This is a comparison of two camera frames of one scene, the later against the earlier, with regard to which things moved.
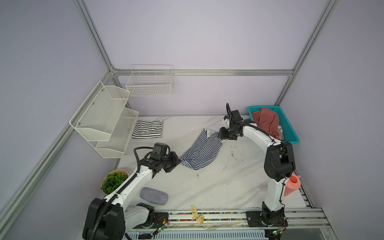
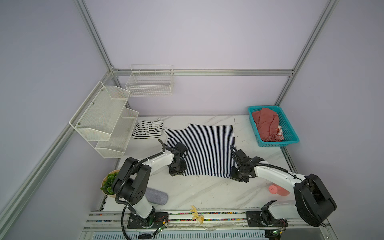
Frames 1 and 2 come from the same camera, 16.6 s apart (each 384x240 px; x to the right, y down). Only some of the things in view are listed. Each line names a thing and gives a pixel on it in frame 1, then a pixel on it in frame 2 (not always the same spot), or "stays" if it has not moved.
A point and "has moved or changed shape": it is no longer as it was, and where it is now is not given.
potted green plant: [112, 180] stays
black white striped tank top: [145, 129] stays
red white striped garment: [279, 134] stays
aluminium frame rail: [203, 72] stays
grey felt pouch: [154, 195] stays
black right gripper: [222, 134] to [232, 176]
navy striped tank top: [204, 152] has moved or changed shape
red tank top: [267, 119] stays
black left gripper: [175, 161] to [184, 167]
